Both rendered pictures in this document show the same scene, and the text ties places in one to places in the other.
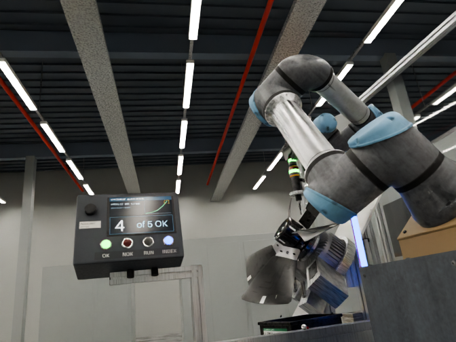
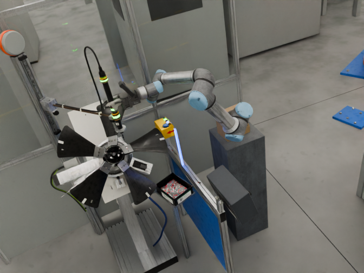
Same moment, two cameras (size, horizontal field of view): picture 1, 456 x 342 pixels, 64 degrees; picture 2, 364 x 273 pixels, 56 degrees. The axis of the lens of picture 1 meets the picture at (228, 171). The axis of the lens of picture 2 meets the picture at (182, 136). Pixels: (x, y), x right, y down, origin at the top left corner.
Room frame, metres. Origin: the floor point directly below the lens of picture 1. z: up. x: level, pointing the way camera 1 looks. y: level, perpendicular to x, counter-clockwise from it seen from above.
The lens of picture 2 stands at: (1.18, 1.56, 2.50)
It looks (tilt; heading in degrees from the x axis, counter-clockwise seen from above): 35 degrees down; 269
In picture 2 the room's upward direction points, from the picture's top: 12 degrees counter-clockwise
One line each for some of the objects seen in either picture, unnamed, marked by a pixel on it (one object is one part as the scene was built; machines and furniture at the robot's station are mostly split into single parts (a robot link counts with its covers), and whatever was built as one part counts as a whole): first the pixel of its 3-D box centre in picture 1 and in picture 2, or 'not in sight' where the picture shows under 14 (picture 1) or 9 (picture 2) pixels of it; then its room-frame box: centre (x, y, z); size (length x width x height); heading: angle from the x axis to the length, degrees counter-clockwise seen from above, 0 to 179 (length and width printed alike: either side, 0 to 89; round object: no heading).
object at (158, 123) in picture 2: not in sight; (164, 128); (1.26, -0.67, 1.02); 0.16 x 0.10 x 0.11; 107
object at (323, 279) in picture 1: (326, 281); (140, 166); (1.48, -0.33, 0.98); 0.20 x 0.16 x 0.20; 107
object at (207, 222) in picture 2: not in sight; (198, 210); (1.14, -0.30, 0.45); 0.82 x 0.01 x 0.66; 107
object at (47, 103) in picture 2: not in sight; (48, 104); (2.01, -0.67, 1.43); 0.10 x 0.07 x 0.08; 142
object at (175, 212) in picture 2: not in sight; (179, 226); (1.32, -0.23, 0.40); 0.03 x 0.03 x 0.80; 32
